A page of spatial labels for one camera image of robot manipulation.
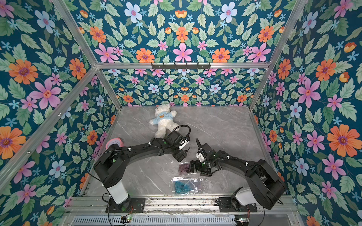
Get clear ruler set bag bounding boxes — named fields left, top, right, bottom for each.
left=178, top=162, right=190, bottom=175

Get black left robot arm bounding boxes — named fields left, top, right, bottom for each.
left=93, top=125, right=191, bottom=206

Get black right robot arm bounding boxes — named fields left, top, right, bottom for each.
left=189, top=138, right=287, bottom=211

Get teal ruler set bag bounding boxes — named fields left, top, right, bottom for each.
left=170, top=177, right=208, bottom=195

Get white teddy bear blue shirt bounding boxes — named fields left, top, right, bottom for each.
left=149, top=104, right=179, bottom=138

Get pink alarm clock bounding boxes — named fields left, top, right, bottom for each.
left=106, top=137, right=124, bottom=151

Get white vent grille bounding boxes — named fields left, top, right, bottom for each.
left=71, top=215, right=236, bottom=226

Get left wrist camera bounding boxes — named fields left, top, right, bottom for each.
left=178, top=139, right=189, bottom=151

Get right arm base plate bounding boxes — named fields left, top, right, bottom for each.
left=215, top=197, right=257, bottom=213

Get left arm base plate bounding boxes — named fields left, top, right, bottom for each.
left=106, top=197, right=146, bottom=213

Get black hook rail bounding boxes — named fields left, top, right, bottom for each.
left=151, top=63, right=211, bottom=70

